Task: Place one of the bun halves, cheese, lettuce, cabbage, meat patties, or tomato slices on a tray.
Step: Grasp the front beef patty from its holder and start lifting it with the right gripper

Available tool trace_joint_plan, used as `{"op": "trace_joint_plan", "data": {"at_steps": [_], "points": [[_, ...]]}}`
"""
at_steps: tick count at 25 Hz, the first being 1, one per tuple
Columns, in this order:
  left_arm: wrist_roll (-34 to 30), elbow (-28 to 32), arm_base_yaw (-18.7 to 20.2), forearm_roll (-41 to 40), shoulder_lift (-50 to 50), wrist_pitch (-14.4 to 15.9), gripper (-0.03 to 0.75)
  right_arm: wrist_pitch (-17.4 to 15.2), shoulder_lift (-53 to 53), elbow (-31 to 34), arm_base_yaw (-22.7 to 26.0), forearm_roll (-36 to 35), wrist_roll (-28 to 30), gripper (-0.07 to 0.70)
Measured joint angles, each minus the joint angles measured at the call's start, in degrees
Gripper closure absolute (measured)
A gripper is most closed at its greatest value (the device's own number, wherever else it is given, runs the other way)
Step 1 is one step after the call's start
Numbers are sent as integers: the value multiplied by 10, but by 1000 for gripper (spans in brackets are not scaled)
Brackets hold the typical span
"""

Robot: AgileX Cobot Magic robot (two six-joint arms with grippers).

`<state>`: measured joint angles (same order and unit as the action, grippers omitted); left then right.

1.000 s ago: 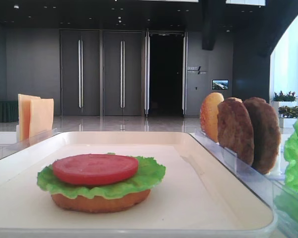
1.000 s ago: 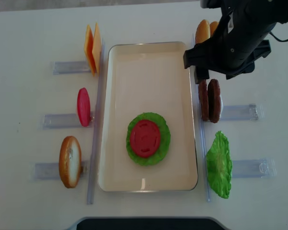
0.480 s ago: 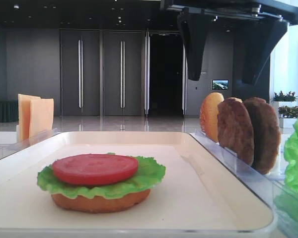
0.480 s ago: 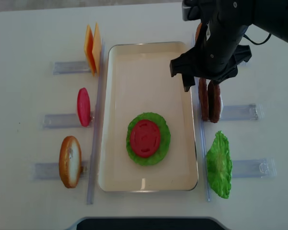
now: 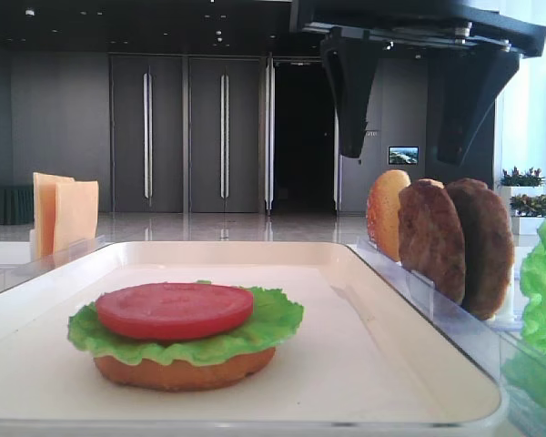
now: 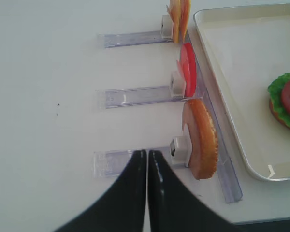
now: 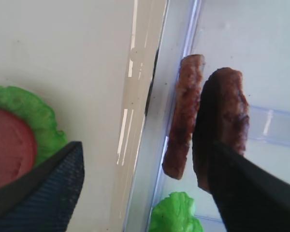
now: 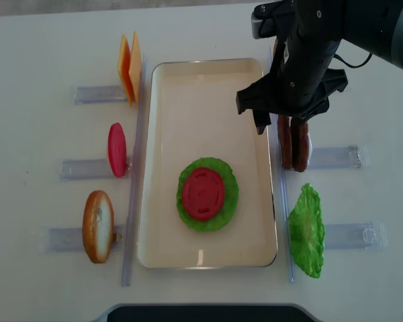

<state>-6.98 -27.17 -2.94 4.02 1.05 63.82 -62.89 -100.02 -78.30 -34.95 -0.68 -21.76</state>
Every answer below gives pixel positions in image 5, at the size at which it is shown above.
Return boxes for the orange cheese slice left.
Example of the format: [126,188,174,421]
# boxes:
[33,172,75,259]

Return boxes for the wall sign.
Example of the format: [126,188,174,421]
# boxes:
[365,120,380,137]

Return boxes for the golden bun slice in rack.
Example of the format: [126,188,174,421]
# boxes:
[367,169,410,262]

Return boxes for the potted plant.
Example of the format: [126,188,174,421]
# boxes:
[510,194,546,218]
[500,167,546,188]

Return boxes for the red tomato slice on tray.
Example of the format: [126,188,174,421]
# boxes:
[95,282,254,340]

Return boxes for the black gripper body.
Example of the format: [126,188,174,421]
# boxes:
[289,1,546,57]

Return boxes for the cream rectangular tray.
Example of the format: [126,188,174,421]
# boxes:
[0,241,509,436]

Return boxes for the clear right acrylic rack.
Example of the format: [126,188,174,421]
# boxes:
[349,238,546,436]

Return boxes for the upper potted plant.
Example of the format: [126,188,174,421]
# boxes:
[500,167,546,188]

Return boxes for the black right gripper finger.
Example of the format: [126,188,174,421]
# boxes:
[320,27,382,158]

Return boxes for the bottom bun slice on tray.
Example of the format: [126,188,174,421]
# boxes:
[94,348,276,391]

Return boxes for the green lettuce leaf on tray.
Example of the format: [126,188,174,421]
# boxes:
[67,286,304,367]

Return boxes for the yellow cheese slice right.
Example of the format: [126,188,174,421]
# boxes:
[53,181,99,252]

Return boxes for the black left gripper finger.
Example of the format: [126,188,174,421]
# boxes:
[428,49,520,165]

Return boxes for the brown meat patty front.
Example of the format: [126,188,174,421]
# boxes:
[399,179,466,304]

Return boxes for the brown meat patty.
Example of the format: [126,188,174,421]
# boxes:
[445,178,514,320]
[399,179,466,304]

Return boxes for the wall display screen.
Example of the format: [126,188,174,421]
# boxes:
[388,147,420,165]

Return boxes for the dark green bench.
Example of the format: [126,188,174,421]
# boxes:
[0,185,34,225]

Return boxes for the lower potted plant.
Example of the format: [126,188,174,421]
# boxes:
[510,194,546,218]

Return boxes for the brown meat patty rear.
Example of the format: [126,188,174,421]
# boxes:
[445,178,514,320]

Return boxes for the clear acrylic rack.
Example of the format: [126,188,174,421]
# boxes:
[349,238,546,436]
[0,230,109,294]

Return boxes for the green lettuce leaf in holder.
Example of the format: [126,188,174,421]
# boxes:
[503,219,546,408]

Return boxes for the clear left acrylic rack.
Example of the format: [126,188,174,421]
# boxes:
[0,230,109,294]

